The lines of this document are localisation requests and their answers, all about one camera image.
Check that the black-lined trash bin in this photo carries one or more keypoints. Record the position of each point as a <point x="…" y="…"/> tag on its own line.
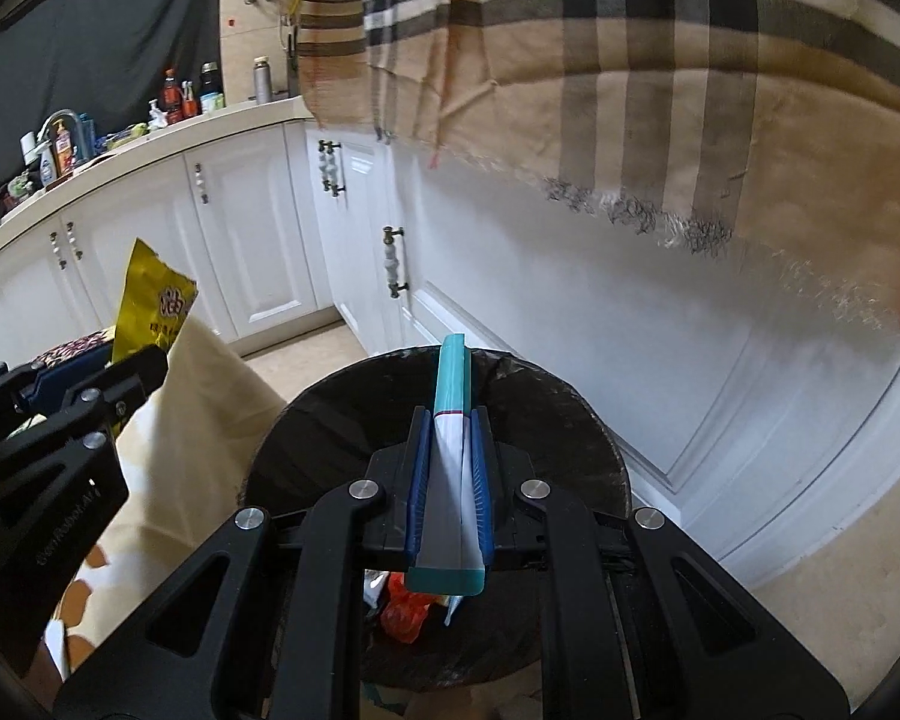
<point x="330" y="420"/>

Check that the white teal tube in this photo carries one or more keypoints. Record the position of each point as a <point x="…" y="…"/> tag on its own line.
<point x="446" y="510"/>

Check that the red sauce bottles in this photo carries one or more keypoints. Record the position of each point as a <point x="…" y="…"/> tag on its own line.
<point x="190" y="101"/>

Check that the beige plaid cloth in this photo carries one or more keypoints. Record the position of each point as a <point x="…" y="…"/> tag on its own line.
<point x="645" y="52"/>

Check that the red plastic bag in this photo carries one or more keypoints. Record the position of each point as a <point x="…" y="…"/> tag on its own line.
<point x="405" y="615"/>

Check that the green package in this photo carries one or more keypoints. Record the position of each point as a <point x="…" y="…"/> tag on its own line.
<point x="127" y="135"/>

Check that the dark capped bottle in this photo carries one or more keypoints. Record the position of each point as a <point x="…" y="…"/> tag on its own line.
<point x="208" y="86"/>

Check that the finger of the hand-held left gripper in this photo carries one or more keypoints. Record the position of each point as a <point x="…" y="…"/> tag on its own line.
<point x="52" y="382"/>
<point x="131" y="379"/>

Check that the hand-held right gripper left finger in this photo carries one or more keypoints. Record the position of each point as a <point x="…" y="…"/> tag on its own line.
<point x="418" y="465"/>

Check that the steel thermos bottle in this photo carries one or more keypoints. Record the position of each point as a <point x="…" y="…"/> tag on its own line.
<point x="262" y="82"/>

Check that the yellow snack wrapper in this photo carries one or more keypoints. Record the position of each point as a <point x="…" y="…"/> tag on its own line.
<point x="150" y="300"/>

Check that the orange dish soap bottle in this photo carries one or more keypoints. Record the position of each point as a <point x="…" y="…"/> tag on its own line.
<point x="65" y="154"/>

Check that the white spray bottle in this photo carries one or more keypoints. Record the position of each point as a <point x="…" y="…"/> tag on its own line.
<point x="45" y="169"/>

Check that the dark soda bottle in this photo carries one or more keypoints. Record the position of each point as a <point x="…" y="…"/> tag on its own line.
<point x="172" y="97"/>

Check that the metal faucet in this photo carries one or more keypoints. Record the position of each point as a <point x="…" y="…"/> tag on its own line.
<point x="56" y="118"/>

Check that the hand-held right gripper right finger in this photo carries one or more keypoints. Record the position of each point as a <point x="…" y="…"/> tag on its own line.
<point x="481" y="465"/>

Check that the floral tablecloth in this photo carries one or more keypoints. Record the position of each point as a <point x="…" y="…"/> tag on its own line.
<point x="187" y="420"/>

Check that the white kitchen cabinets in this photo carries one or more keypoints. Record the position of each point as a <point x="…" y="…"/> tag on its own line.
<point x="255" y="240"/>

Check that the black curtain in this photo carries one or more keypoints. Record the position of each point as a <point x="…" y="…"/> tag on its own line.
<point x="105" y="37"/>

